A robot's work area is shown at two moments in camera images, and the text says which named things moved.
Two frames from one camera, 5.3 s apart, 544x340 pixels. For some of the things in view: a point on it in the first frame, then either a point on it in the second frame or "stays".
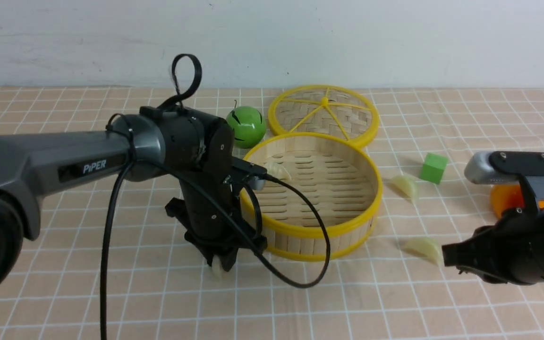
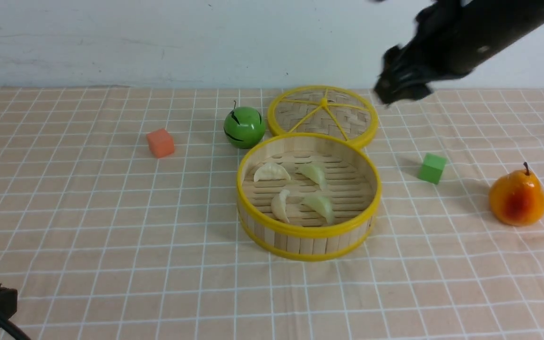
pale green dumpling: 425,248 -> 322,205
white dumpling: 216,267 -> 278,205
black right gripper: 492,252 -> 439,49
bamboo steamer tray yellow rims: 342,175 stays
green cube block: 433,168 stays
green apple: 249,125 stays
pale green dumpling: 403,184 -> 316,172
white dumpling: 278,170 stays
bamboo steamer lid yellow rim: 335,110 stays
